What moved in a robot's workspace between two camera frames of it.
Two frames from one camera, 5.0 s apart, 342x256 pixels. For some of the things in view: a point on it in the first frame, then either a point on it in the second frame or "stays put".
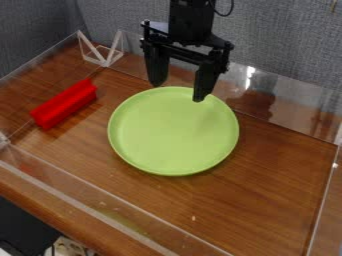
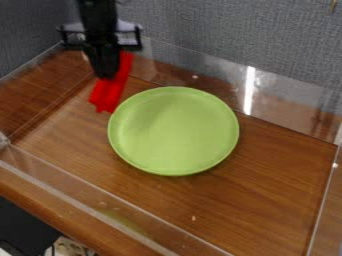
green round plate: [166, 134] stays put
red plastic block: [59, 107] to [107, 89]
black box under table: [25, 235] stays put
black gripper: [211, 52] to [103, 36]
